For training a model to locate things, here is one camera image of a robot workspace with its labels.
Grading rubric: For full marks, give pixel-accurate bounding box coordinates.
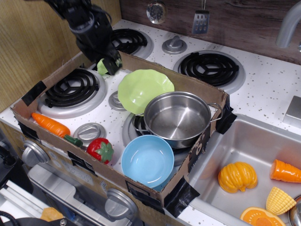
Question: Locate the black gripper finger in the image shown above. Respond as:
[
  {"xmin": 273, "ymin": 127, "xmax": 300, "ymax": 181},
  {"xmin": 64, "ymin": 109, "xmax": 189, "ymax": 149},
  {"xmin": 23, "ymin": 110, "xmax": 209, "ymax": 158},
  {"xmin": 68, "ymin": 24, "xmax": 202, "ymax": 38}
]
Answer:
[
  {"xmin": 86, "ymin": 57, "xmax": 100, "ymax": 70},
  {"xmin": 103, "ymin": 50, "xmax": 122, "ymax": 75}
]

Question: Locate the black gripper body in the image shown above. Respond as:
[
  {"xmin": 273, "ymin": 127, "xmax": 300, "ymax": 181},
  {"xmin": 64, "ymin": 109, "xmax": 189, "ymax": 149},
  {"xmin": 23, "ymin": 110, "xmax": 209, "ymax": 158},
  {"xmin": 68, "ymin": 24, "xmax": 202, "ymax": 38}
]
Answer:
[{"xmin": 76, "ymin": 23, "xmax": 116, "ymax": 60}]

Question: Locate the green toy broccoli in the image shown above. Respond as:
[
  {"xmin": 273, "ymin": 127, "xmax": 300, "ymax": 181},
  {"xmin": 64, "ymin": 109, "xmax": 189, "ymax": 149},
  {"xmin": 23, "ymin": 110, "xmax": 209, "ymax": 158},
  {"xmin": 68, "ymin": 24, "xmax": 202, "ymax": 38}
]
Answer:
[{"xmin": 97, "ymin": 58, "xmax": 109, "ymax": 75}]

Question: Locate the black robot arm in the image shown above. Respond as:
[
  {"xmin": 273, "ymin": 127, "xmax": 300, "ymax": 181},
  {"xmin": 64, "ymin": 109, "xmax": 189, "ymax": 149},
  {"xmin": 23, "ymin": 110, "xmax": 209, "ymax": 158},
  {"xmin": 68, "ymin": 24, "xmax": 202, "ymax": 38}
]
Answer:
[{"xmin": 46, "ymin": 0, "xmax": 122, "ymax": 75}]

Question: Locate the stainless steel pot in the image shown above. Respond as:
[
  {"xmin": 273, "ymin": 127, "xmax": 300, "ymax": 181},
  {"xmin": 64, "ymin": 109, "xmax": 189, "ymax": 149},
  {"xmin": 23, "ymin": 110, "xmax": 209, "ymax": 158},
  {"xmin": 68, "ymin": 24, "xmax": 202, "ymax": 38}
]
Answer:
[{"xmin": 133, "ymin": 91, "xmax": 223, "ymax": 149}]

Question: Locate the back left black burner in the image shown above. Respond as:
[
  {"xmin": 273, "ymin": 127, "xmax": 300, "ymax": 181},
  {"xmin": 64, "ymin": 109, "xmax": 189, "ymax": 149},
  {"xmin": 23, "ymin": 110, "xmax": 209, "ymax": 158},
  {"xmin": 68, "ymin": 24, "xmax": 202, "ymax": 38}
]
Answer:
[{"xmin": 111, "ymin": 28, "xmax": 154, "ymax": 59}]

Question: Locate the front left black burner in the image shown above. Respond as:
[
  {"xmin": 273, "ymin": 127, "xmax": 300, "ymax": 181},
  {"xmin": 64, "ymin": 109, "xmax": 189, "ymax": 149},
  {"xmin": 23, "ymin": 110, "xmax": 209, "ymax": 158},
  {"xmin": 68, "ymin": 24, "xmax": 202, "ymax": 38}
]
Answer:
[{"xmin": 38, "ymin": 68, "xmax": 107, "ymax": 119}]

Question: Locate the light green plastic plate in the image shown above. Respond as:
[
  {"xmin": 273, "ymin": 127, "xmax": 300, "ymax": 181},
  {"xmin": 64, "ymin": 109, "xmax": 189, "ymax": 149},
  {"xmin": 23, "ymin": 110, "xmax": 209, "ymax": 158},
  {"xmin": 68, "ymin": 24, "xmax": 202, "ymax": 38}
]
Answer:
[{"xmin": 118, "ymin": 69, "xmax": 175, "ymax": 114}]

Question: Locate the silver knob inside box centre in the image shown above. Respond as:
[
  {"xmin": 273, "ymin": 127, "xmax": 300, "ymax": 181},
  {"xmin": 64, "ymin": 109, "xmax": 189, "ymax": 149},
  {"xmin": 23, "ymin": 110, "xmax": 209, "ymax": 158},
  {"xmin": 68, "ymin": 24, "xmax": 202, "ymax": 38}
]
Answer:
[{"xmin": 109, "ymin": 91, "xmax": 126, "ymax": 112}]

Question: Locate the silver knob back centre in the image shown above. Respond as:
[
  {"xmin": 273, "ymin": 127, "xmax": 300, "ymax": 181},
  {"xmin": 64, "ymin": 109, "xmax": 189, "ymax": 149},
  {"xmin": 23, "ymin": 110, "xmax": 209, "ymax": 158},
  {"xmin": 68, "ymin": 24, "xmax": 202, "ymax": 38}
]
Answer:
[{"xmin": 162, "ymin": 35, "xmax": 187, "ymax": 55}]

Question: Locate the hanging silver strainer ladle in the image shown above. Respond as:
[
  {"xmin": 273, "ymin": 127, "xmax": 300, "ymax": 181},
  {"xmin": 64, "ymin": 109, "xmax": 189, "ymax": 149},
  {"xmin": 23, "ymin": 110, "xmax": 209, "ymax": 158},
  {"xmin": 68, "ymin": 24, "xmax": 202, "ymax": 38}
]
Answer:
[{"xmin": 146, "ymin": 0, "xmax": 167, "ymax": 24}]

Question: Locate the silver knob near strawberry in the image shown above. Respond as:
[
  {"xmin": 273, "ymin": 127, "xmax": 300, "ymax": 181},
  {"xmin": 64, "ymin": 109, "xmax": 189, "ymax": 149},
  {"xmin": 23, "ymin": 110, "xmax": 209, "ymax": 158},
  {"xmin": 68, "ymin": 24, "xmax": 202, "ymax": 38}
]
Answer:
[{"xmin": 73, "ymin": 123, "xmax": 106, "ymax": 150}]

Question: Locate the red toy strawberry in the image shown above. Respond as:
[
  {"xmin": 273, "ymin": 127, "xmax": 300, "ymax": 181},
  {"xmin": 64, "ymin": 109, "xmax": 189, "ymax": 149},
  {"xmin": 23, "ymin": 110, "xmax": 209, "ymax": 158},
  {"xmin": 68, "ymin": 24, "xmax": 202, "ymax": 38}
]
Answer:
[{"xmin": 86, "ymin": 137, "xmax": 114, "ymax": 164}]

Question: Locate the hanging grey toy spatula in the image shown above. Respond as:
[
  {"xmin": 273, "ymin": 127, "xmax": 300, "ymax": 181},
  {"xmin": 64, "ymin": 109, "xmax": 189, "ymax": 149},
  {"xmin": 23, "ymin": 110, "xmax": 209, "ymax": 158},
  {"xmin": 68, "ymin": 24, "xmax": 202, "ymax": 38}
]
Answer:
[{"xmin": 192, "ymin": 0, "xmax": 210, "ymax": 34}]

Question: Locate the back right black burner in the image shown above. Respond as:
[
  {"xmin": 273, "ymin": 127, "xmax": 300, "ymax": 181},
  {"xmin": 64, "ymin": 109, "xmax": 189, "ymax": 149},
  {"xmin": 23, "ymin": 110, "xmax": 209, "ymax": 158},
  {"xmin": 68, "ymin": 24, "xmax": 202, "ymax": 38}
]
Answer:
[{"xmin": 173, "ymin": 50, "xmax": 246, "ymax": 94}]

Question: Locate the light blue plastic bowl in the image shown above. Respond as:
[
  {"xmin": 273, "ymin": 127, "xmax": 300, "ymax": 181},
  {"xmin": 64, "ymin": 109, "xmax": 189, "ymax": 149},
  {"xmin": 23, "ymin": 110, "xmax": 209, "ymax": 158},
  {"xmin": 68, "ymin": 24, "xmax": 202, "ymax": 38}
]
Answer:
[{"xmin": 121, "ymin": 135, "xmax": 174, "ymax": 191}]

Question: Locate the silver oven knob left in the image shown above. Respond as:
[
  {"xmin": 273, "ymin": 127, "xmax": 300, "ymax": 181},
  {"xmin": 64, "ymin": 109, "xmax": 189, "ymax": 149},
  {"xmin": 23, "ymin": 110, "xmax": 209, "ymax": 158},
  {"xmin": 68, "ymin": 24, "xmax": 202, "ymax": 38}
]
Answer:
[{"xmin": 22, "ymin": 140, "xmax": 50, "ymax": 167}]

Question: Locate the silver oven knob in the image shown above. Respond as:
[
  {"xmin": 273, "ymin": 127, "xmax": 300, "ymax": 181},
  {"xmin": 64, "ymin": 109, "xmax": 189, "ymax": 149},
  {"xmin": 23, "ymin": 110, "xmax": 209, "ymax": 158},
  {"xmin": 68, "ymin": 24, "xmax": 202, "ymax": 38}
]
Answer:
[
  {"xmin": 22, "ymin": 140, "xmax": 50, "ymax": 167},
  {"xmin": 104, "ymin": 188, "xmax": 138, "ymax": 220}
]

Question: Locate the silver oven knob right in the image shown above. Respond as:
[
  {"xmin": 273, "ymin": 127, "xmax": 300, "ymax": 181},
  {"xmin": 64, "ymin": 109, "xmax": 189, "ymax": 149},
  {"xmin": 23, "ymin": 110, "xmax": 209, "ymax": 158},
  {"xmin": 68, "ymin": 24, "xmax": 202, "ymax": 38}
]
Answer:
[{"xmin": 104, "ymin": 188, "xmax": 138, "ymax": 220}]

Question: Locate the cardboard fence box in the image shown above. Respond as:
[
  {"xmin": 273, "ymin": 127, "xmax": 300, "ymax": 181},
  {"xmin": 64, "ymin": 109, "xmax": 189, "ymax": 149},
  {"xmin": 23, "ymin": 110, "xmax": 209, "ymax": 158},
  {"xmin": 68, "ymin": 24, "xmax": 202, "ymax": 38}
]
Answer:
[{"xmin": 9, "ymin": 48, "xmax": 238, "ymax": 218}]

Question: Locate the orange object bottom left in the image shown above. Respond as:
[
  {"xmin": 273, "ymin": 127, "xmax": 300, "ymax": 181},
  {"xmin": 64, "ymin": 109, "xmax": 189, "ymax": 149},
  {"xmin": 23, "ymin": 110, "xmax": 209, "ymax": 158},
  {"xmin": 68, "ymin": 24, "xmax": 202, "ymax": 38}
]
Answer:
[{"xmin": 40, "ymin": 207, "xmax": 64, "ymax": 222}]

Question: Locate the stainless steel sink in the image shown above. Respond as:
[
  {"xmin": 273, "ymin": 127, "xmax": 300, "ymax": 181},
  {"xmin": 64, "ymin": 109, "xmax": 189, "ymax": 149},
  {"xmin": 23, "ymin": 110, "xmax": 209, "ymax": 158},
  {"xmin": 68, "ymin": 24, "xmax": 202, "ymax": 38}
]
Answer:
[{"xmin": 189, "ymin": 115, "xmax": 301, "ymax": 226}]

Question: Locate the orange toy pumpkin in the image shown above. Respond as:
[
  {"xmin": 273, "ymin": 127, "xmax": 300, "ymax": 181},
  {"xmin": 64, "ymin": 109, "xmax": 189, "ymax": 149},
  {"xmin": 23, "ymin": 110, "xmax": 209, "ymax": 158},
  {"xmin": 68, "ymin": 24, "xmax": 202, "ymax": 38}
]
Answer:
[{"xmin": 218, "ymin": 161, "xmax": 258, "ymax": 193}]

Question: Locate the silver faucet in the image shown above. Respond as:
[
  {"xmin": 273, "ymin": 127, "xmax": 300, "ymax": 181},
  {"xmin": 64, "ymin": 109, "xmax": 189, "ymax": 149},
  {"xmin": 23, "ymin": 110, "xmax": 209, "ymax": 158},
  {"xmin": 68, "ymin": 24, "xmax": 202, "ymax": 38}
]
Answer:
[{"xmin": 276, "ymin": 1, "xmax": 301, "ymax": 48}]

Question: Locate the grey block right edge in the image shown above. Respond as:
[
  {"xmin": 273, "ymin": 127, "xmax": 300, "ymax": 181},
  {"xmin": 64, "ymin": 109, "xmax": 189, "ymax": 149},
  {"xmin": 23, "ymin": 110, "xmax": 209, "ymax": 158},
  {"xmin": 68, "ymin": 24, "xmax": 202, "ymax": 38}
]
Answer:
[{"xmin": 283, "ymin": 96, "xmax": 301, "ymax": 128}]

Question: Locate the orange toy carrot half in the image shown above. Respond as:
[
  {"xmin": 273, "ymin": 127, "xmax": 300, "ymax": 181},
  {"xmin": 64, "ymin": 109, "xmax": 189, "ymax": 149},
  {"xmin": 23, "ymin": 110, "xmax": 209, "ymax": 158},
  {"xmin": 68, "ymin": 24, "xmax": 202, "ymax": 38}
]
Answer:
[{"xmin": 269, "ymin": 159, "xmax": 301, "ymax": 183}]

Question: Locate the orange toy citrus slice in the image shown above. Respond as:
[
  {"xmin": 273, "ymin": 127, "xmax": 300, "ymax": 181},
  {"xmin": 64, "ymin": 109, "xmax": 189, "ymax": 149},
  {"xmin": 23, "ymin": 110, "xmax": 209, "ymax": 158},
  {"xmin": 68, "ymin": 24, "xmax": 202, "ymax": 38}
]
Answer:
[{"xmin": 240, "ymin": 207, "xmax": 286, "ymax": 226}]

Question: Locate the yellow toy corn piece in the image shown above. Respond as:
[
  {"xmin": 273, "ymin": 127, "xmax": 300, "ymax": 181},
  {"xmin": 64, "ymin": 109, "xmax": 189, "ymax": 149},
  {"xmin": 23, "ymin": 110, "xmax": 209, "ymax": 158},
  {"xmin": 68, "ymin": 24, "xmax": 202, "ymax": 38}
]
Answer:
[{"xmin": 266, "ymin": 186, "xmax": 297, "ymax": 216}]

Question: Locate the silver object in sink corner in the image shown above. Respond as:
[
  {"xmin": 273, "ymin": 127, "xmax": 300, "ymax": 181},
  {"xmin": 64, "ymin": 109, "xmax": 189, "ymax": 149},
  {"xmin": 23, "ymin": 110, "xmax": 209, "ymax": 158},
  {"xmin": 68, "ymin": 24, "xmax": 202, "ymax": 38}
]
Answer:
[{"xmin": 288, "ymin": 195, "xmax": 301, "ymax": 226}]

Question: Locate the silver oven door handle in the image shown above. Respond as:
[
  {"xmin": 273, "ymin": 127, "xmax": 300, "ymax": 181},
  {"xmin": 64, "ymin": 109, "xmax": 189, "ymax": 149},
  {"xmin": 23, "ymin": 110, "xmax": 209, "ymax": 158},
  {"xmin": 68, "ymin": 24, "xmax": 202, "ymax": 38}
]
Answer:
[{"xmin": 28, "ymin": 165, "xmax": 133, "ymax": 226}]

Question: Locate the black cable bottom left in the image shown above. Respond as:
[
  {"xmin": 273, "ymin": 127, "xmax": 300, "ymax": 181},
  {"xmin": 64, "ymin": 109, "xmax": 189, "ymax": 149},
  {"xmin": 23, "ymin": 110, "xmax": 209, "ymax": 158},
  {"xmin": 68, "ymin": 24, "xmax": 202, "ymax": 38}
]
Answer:
[{"xmin": 0, "ymin": 210, "xmax": 17, "ymax": 226}]

